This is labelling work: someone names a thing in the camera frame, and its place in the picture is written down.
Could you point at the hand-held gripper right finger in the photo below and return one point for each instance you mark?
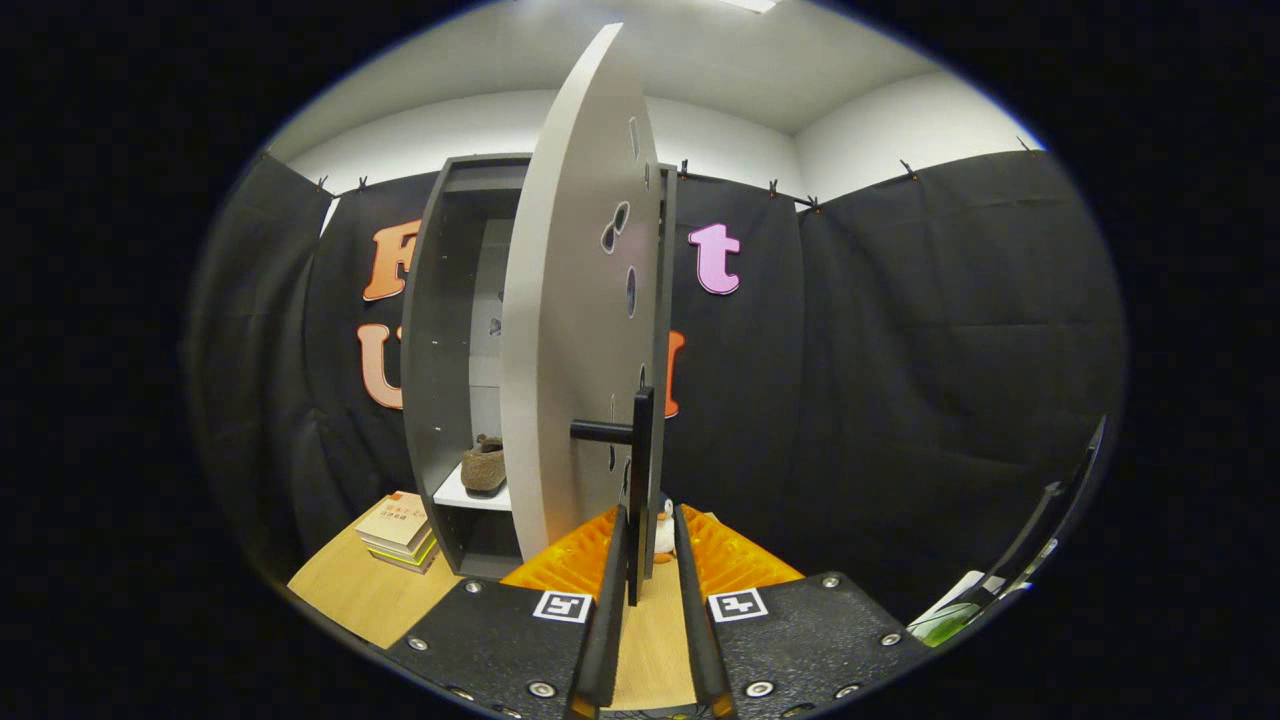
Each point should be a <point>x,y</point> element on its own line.
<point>700,650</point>

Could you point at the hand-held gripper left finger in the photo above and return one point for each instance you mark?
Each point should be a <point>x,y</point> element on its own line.
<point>605,650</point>

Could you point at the brown fuzzy shoe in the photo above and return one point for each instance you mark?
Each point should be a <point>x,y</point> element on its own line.
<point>483,470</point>

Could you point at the dark grey shoe cabinet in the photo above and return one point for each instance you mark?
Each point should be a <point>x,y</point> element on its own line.
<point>440,350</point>

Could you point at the beige shoe cabinet door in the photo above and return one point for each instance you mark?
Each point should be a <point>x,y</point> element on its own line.
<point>570,300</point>

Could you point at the small penguin toy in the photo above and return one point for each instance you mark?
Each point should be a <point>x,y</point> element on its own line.
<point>664,535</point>

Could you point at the yellow edged book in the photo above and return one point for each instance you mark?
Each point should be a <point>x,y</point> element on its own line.
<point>415,560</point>

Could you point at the beige cover book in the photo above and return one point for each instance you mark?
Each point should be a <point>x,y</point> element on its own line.
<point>393,520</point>

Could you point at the black backdrop cloth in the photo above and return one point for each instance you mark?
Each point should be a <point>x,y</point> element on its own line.
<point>900,350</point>

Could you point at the ceiling light strip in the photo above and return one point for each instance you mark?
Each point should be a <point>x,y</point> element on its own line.
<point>750,4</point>

